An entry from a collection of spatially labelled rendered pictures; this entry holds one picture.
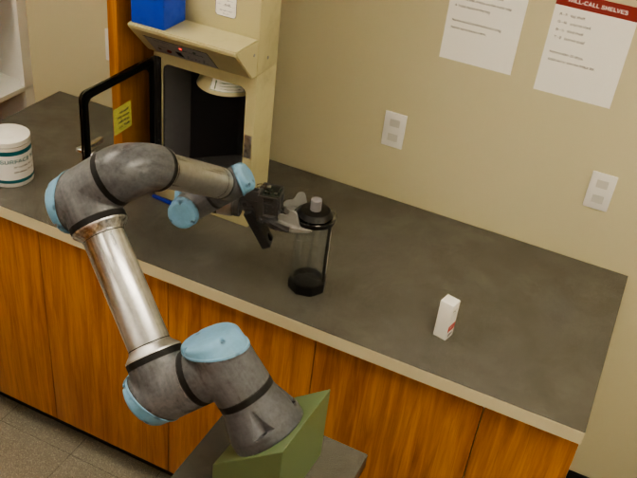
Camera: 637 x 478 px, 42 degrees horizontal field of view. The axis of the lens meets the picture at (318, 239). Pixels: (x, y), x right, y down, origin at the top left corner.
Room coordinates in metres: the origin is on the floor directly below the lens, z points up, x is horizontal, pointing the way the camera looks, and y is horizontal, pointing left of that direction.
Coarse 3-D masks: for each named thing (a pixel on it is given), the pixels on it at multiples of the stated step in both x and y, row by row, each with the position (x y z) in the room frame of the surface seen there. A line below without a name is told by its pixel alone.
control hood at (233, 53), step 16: (144, 32) 2.01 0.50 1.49; (160, 32) 1.98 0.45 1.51; (176, 32) 1.99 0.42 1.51; (192, 32) 2.00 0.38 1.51; (208, 32) 2.01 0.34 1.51; (224, 32) 2.03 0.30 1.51; (192, 48) 1.97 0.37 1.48; (208, 48) 1.93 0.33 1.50; (224, 48) 1.92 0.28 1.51; (240, 48) 1.93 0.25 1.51; (256, 48) 2.00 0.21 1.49; (224, 64) 1.98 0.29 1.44; (240, 64) 1.93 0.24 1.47; (256, 64) 2.00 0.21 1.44
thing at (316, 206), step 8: (312, 200) 1.76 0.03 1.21; (320, 200) 1.76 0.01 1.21; (304, 208) 1.77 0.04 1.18; (312, 208) 1.76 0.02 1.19; (320, 208) 1.76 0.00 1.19; (328, 208) 1.78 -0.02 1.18; (304, 216) 1.74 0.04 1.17; (312, 216) 1.73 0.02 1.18; (320, 216) 1.74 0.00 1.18; (328, 216) 1.75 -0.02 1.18
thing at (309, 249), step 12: (336, 216) 1.77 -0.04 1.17; (300, 240) 1.73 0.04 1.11; (312, 240) 1.72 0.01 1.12; (324, 240) 1.73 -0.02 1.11; (300, 252) 1.73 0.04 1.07; (312, 252) 1.72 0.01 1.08; (324, 252) 1.74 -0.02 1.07; (300, 264) 1.73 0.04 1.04; (312, 264) 1.72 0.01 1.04; (300, 276) 1.72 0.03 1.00; (312, 276) 1.72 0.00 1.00
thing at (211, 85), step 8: (200, 80) 2.12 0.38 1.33; (208, 80) 2.09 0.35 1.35; (216, 80) 2.08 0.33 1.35; (208, 88) 2.08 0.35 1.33; (216, 88) 2.07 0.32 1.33; (224, 88) 2.07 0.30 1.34; (232, 88) 2.08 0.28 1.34; (240, 88) 2.08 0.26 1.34; (224, 96) 2.06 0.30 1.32; (232, 96) 2.07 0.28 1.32; (240, 96) 2.08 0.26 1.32
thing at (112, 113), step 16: (128, 80) 2.00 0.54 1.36; (144, 80) 2.07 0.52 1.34; (80, 96) 1.83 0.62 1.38; (96, 96) 1.88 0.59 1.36; (112, 96) 1.94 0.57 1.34; (128, 96) 2.00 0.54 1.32; (144, 96) 2.06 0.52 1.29; (80, 112) 1.82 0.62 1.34; (96, 112) 1.87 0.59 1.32; (112, 112) 1.93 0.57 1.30; (128, 112) 2.00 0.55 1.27; (144, 112) 2.06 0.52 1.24; (96, 128) 1.87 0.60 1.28; (112, 128) 1.93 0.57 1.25; (128, 128) 1.99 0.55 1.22; (144, 128) 2.06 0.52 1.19; (96, 144) 1.87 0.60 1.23; (112, 144) 1.93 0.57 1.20
